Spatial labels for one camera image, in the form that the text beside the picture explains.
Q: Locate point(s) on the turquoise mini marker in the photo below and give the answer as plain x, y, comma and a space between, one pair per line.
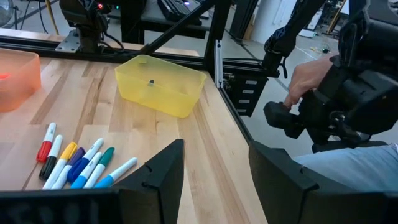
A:
104, 182

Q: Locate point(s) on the yellow mini marker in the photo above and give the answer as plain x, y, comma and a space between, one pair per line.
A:
66, 152

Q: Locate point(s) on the black mini marker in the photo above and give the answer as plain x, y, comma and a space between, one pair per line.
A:
48, 168

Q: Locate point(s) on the black table frame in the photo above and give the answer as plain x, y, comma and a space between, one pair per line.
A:
31, 46

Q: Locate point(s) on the person's hand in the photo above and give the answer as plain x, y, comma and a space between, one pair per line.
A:
304, 77

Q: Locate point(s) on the grey mounting plate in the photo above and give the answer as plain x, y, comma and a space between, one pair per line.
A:
66, 43

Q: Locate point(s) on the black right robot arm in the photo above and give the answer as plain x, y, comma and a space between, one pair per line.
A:
84, 18

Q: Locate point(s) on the purple mini marker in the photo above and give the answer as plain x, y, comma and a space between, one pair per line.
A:
76, 155

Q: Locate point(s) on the black keyboard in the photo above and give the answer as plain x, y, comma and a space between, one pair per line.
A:
177, 7

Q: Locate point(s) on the red permanent marker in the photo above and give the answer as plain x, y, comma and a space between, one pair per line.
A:
3, 76

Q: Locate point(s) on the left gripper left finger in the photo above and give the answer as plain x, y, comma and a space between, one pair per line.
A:
161, 186

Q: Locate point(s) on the grey fan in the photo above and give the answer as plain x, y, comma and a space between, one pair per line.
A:
5, 11

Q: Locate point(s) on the silver aluminium extrusion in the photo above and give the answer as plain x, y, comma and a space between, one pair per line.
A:
219, 62

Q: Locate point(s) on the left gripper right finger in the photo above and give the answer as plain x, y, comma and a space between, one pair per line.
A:
280, 186

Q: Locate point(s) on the yellow plastic bin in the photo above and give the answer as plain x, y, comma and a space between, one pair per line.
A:
161, 90

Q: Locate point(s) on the green mini marker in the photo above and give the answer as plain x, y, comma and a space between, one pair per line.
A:
107, 155

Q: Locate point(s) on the light blue mini marker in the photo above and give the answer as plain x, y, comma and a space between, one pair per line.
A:
79, 182

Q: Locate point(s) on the person's leg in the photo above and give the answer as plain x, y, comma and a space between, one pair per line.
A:
351, 168

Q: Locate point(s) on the red mini marker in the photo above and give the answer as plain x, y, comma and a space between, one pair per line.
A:
43, 152

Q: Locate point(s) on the orange plastic bin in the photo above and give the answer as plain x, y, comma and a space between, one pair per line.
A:
18, 87

